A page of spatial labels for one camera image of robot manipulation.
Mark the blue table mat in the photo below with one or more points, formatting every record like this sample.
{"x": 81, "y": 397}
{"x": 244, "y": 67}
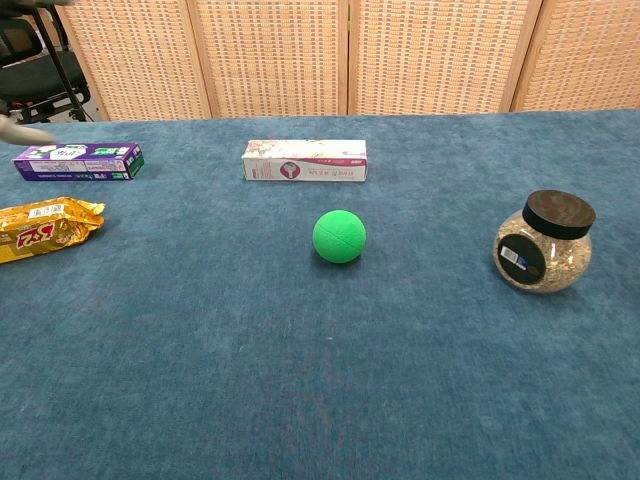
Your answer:
{"x": 300, "y": 375}

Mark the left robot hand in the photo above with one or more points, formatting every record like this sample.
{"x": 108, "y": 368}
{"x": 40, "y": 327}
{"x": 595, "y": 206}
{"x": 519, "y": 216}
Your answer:
{"x": 20, "y": 131}

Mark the purple toothpaste box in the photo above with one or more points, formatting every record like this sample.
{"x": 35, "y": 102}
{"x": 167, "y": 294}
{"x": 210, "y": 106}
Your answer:
{"x": 75, "y": 161}

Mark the gold snack packet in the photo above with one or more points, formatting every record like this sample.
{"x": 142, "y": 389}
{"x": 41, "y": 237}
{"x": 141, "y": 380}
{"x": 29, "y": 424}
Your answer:
{"x": 45, "y": 231}

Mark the bamboo folding screen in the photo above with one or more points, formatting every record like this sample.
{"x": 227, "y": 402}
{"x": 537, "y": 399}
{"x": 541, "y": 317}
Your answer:
{"x": 350, "y": 55}

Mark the white floral toothpaste box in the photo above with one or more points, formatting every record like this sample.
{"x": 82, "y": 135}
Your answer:
{"x": 305, "y": 161}

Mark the green ball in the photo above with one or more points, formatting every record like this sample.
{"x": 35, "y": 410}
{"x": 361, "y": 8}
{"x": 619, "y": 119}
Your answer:
{"x": 340, "y": 236}

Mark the black office chair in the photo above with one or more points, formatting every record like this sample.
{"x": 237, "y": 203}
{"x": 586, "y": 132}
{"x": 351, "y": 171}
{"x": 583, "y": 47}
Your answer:
{"x": 25, "y": 75}

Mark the round black-topped container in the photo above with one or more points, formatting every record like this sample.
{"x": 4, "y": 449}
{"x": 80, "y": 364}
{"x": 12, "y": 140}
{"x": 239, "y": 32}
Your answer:
{"x": 545, "y": 250}

